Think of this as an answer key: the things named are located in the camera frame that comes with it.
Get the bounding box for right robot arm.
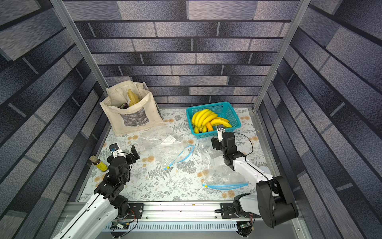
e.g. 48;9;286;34
211;130;299;228

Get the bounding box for beige canvas tote bag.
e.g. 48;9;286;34
100;80;164;136

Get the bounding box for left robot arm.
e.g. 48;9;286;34
54;143;140;239

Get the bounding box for teal plastic basket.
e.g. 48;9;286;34
186;102;241;138

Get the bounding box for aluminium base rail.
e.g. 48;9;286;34
50;200;302;239

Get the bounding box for clear zip-top bag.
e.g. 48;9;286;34
202;151;248;190
138;125;195;171

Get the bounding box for orange bananas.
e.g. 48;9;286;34
203;122;213;132

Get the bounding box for yellow item in tote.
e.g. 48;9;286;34
127;89;140;107

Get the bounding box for small yellow glass bottle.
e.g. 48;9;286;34
89;155;108;172

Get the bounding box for yellow banana bunch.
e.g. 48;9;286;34
192;109;215;128

